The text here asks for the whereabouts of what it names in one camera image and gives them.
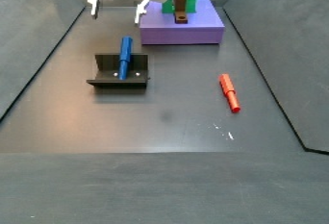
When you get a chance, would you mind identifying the blue peg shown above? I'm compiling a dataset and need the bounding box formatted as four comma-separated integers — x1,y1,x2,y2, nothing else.
118,37,133,80

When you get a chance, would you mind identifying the black angle fixture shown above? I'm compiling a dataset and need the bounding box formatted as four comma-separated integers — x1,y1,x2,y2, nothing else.
86,54,149,88

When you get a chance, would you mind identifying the purple base block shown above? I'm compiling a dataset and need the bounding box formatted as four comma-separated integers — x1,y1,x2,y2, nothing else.
141,0,225,45

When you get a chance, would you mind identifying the red peg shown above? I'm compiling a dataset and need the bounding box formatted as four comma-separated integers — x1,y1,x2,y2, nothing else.
219,73,241,112

